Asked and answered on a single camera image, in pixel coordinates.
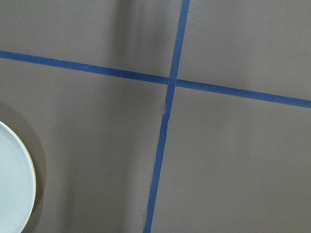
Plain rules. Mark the crossing blue tape strip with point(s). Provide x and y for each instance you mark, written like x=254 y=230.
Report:
x=166 y=117

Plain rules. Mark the white round plate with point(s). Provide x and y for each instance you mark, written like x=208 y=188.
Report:
x=17 y=182

